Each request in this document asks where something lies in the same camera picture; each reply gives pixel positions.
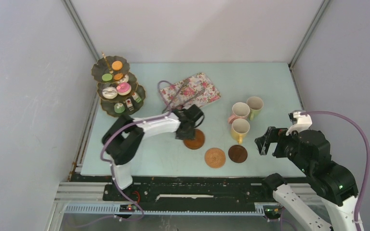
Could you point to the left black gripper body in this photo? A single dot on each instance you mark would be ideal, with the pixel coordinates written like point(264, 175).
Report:
point(189, 134)

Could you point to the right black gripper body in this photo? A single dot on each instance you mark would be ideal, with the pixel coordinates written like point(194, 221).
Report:
point(289, 146)

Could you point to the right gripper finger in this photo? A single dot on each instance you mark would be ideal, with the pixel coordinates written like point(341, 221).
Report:
point(263, 144)
point(273, 134)

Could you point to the light brown wooden coaster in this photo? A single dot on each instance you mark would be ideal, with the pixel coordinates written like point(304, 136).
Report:
point(197, 142)

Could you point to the dark brown wooden coaster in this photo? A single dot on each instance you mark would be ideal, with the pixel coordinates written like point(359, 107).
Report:
point(237, 153)

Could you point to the yellow mug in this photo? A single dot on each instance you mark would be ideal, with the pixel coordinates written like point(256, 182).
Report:
point(239, 129)

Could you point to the green mug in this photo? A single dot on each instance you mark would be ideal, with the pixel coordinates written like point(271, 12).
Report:
point(255, 104)

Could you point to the woven rattan coaster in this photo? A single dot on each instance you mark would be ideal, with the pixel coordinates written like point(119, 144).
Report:
point(215, 158)

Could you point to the pink mug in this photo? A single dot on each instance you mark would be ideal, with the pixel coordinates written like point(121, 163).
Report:
point(239, 110)

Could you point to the metal serving tongs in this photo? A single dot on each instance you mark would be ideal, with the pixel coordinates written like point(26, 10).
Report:
point(181, 96)

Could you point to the green layered cake slice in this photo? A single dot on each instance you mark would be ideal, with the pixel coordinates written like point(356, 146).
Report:
point(136, 97)

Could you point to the chocolate cake slice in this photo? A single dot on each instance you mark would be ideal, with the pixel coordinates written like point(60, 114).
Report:
point(129, 104)

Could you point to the green round cake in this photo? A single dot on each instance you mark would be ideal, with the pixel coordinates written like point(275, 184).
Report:
point(119, 108)

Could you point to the pink frosted donut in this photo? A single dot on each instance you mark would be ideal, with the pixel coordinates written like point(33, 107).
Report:
point(123, 88)

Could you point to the white chocolate-drizzled donut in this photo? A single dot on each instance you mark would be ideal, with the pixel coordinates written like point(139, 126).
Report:
point(110, 93)
point(125, 79)

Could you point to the small orange macaron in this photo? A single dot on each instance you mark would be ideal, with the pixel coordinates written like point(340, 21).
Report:
point(118, 76)

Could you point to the orange round biscuit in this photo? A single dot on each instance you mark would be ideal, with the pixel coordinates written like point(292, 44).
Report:
point(117, 65)

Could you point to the green macaron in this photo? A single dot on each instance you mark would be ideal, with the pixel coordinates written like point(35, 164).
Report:
point(107, 77)

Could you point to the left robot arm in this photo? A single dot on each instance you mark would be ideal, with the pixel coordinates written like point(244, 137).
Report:
point(122, 140)

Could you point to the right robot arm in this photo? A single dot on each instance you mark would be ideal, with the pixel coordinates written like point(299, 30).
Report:
point(309, 150)

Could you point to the floral rectangular tray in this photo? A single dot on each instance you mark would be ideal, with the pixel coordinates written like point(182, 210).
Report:
point(211, 94)

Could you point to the three-tier dark dessert stand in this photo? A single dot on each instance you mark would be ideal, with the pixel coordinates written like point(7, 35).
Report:
point(103, 66)

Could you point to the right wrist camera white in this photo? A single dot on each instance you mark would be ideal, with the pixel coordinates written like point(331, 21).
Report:
point(300, 121)

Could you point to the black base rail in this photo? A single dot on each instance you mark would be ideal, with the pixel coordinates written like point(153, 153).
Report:
point(167, 196)

